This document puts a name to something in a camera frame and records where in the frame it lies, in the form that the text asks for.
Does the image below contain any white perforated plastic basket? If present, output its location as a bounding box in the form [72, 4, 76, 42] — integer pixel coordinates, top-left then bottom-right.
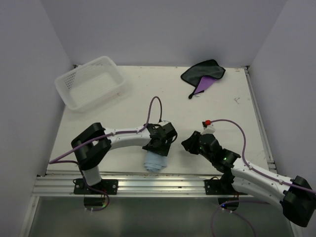
[55, 56, 126, 112]

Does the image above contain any dark grey purple cloth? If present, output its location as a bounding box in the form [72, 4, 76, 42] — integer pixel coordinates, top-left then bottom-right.
[180, 59, 226, 99]

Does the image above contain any aluminium mounting rail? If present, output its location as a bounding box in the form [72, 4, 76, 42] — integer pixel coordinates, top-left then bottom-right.
[32, 172, 292, 198]

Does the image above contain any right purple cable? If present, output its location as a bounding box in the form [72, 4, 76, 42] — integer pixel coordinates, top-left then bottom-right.
[211, 118, 316, 237]

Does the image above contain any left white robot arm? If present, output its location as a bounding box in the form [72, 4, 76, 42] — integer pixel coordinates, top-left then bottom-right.
[71, 120, 177, 194]

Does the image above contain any light blue towel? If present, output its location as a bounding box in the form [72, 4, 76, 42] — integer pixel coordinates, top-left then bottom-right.
[144, 151, 167, 173]

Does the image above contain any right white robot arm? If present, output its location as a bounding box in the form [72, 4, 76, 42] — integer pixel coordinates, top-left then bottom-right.
[181, 131, 316, 227]

